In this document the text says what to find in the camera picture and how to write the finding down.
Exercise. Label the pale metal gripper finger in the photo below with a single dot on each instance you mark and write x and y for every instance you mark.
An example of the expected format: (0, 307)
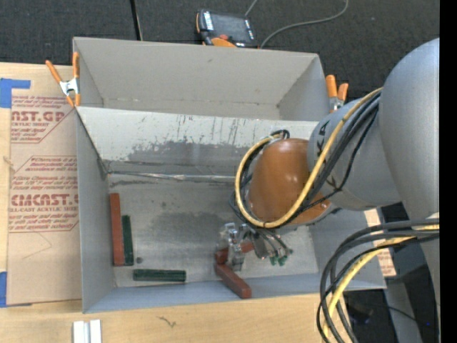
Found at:
(237, 257)
(230, 232)

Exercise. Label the red-brown block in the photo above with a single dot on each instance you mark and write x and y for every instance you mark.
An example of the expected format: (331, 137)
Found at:
(221, 256)
(233, 281)
(117, 231)

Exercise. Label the grey metal bin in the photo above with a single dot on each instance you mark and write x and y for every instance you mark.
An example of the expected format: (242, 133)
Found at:
(200, 206)

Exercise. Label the dark green flat block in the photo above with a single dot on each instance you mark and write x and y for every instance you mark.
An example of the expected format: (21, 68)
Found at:
(127, 241)
(159, 275)

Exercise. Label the brown cardboard board red print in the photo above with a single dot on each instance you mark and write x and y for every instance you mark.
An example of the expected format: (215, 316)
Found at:
(43, 227)

